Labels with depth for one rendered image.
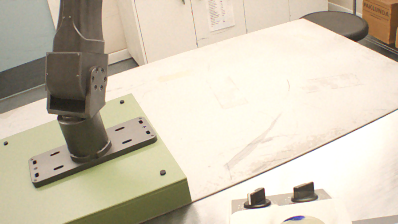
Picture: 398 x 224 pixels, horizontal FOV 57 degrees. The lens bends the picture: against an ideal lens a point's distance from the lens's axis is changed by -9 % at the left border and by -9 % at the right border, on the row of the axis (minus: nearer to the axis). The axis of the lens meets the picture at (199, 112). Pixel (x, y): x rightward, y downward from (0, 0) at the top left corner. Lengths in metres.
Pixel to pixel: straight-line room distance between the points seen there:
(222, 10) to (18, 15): 1.55
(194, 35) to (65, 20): 2.37
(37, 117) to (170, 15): 2.01
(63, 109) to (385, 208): 0.46
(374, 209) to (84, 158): 0.40
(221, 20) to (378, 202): 2.51
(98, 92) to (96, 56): 0.05
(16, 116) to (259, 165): 0.56
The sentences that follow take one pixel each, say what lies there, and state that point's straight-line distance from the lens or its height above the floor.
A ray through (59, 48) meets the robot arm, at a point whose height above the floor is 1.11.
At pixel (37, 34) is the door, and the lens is 3.22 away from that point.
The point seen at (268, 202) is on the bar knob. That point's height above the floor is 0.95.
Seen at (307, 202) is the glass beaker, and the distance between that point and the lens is 0.33.
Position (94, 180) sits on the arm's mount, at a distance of 0.56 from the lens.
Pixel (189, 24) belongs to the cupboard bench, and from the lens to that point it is 2.85.
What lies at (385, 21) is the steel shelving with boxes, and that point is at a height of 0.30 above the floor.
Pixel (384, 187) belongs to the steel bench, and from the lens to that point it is 0.57.
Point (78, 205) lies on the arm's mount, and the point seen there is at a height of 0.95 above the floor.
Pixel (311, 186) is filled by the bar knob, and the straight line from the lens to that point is 0.47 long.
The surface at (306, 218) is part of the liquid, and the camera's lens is 0.34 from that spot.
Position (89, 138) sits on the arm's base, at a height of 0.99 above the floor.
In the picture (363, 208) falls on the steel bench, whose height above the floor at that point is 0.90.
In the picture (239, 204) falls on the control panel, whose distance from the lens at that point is 0.48.
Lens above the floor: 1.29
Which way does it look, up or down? 32 degrees down
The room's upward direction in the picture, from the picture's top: 9 degrees counter-clockwise
